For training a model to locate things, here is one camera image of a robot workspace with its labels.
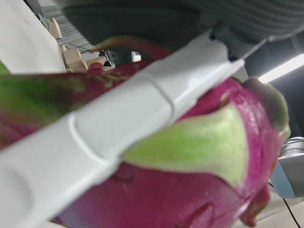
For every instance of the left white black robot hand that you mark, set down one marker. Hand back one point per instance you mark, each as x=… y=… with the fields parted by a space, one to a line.
x=95 y=147

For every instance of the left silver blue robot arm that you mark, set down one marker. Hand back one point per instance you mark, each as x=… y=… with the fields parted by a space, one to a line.
x=289 y=166

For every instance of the ceiling light strip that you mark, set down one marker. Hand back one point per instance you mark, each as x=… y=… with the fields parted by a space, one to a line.
x=282 y=67

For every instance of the pink green dragon fruit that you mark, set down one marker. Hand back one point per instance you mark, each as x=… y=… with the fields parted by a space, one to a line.
x=190 y=171

